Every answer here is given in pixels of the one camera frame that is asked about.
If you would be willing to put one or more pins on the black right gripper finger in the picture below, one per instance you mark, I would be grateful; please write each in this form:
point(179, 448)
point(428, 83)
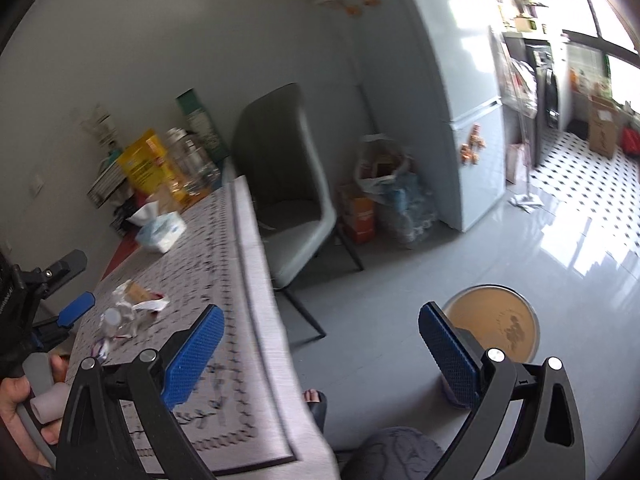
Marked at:
point(57, 274)

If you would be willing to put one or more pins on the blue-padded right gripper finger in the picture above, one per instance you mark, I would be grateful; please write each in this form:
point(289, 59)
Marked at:
point(59, 327)
point(546, 440)
point(95, 442)

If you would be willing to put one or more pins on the white tissue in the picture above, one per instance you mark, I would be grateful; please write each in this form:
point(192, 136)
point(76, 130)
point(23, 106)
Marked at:
point(118, 297)

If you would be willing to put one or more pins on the small brown cardboard box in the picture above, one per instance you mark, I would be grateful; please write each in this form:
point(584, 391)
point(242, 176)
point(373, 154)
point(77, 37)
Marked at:
point(136, 294)

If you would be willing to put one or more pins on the round trash bin brown lid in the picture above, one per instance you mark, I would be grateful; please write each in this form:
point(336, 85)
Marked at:
point(497, 316)

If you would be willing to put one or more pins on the person's left hand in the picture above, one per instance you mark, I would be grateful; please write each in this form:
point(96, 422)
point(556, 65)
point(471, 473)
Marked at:
point(33, 406)

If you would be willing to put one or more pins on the small blue white packet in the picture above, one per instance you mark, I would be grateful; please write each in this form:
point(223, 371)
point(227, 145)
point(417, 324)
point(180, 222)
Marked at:
point(101, 349)

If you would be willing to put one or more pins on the red white torn wrapper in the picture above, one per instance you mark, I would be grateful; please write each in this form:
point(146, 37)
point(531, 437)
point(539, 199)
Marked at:
point(156, 304)

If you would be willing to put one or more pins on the tissue pack blue white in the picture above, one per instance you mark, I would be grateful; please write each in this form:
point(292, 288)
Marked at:
point(157, 232)

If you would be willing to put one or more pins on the patterned grey tablecloth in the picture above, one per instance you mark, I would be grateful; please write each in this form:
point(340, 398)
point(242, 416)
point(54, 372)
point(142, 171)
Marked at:
point(227, 389)

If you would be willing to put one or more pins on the yellow snack bag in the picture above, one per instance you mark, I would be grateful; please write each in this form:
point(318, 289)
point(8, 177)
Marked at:
point(145, 164)

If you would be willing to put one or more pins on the clear plastic jar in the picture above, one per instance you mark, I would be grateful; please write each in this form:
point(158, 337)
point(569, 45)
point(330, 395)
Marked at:
point(189, 155)

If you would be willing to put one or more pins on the green carton box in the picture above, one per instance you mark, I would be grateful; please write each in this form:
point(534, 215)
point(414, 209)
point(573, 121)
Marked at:
point(202, 125)

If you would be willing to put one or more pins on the grey chair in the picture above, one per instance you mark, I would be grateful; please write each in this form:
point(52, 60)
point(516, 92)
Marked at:
point(272, 148)

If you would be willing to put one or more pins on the pack of water bottles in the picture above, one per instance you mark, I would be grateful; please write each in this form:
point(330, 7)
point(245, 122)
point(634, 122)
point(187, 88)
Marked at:
point(407, 209)

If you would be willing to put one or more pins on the white plastic bag with boxes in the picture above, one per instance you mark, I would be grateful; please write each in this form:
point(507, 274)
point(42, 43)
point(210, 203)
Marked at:
point(381, 161)

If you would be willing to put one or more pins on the white refrigerator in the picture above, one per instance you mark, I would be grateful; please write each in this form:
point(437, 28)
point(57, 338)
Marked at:
point(430, 78)

